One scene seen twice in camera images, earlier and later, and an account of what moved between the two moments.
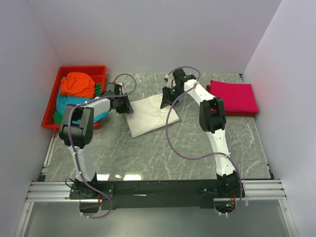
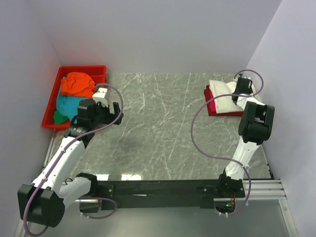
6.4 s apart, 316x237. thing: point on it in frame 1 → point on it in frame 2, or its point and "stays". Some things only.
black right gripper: [166, 100] → [251, 90]
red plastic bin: [99, 73] stays
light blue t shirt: [62, 102] stays
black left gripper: [127, 107] → [111, 117]
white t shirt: [147, 114] → [222, 93]
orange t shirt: [77, 84] stays
